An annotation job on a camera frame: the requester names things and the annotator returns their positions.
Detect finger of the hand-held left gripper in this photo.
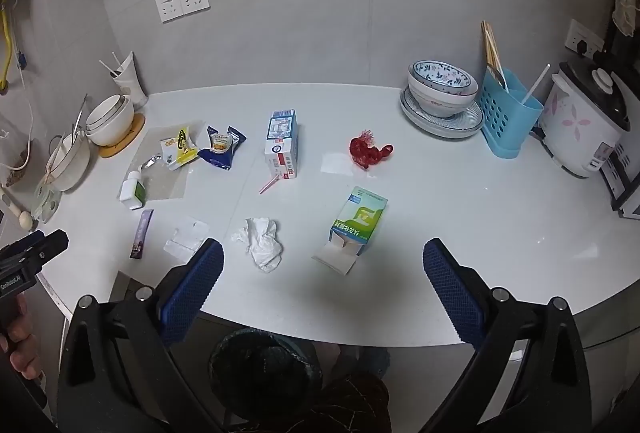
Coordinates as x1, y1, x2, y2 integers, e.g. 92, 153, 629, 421
15, 229, 70, 271
0, 231, 46, 260

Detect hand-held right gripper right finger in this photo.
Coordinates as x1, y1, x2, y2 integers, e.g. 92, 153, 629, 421
420, 238, 591, 433

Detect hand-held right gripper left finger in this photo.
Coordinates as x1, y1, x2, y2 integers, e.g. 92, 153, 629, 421
56, 238, 226, 433

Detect black trash bin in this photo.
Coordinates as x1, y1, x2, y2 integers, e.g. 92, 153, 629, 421
208, 328, 323, 433

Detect blue snack wrapper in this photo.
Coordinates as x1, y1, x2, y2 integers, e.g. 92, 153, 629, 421
197, 126, 248, 171

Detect red mesh net bag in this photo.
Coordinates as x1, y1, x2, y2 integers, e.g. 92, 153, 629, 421
349, 129, 396, 170

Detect person's left hand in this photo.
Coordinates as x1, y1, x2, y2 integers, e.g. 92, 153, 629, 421
0, 295, 43, 381

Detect glass food container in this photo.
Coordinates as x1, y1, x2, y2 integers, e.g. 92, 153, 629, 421
31, 183, 63, 224

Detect clear plastic blister packaging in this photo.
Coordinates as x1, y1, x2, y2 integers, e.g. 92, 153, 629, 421
165, 216, 210, 261

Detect purple sachet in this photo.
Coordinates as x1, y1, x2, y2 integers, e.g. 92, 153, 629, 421
129, 208, 154, 260

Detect clear plastic bag of nuts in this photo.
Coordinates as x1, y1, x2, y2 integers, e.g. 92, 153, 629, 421
0, 110, 36, 189

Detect crumpled white tissue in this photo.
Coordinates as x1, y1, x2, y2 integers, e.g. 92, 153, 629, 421
230, 216, 285, 273

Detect small white bottle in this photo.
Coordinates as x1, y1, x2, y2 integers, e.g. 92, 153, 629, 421
119, 170, 147, 211

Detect green white carton box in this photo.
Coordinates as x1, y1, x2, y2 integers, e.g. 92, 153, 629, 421
312, 186, 389, 275

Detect round wooden coaster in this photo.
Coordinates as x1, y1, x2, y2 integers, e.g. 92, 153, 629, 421
98, 113, 146, 159

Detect large white bowl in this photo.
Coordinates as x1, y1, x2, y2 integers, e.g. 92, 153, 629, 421
85, 96, 136, 147

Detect metal tongs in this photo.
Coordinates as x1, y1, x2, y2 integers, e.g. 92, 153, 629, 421
70, 94, 89, 139

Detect yellow snack wrapper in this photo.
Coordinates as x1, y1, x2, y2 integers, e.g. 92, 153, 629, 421
159, 127, 201, 171

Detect person's brown patterned pants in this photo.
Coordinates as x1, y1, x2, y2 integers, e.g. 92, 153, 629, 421
305, 345, 392, 433

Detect white bowl dark rim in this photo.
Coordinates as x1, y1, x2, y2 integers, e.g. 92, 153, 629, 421
86, 94, 132, 129

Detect blue striped plate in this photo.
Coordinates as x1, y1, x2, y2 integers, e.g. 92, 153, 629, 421
400, 88, 485, 141

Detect blue white milk carton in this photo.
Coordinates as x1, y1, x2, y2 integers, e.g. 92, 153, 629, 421
263, 109, 299, 180

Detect white slanted cup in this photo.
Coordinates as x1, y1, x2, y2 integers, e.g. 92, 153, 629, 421
109, 52, 149, 109

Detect blue plastic cutlery holder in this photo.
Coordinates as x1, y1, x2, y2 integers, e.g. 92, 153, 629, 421
477, 67, 545, 160

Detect white bowl red line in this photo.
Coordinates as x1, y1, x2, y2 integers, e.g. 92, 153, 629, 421
407, 73, 479, 119

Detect white floral rice cooker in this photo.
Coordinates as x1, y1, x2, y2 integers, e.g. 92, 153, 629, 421
540, 60, 632, 179

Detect floral patterned bowl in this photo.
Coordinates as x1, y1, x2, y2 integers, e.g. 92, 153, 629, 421
407, 60, 479, 96

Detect metal spoon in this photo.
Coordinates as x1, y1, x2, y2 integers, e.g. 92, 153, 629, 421
485, 66, 511, 94

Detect white drinking straw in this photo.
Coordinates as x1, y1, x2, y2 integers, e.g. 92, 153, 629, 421
521, 63, 552, 105

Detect bundle of wooden chopsticks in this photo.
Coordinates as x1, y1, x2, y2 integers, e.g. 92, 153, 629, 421
481, 20, 505, 86

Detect white bowl with wire strainer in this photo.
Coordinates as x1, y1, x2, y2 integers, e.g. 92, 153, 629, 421
44, 132, 92, 192

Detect yellow cable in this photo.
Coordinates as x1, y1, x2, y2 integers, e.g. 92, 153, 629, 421
0, 0, 13, 91

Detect wall socket with black plug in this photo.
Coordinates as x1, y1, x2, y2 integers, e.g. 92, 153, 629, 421
565, 19, 607, 56

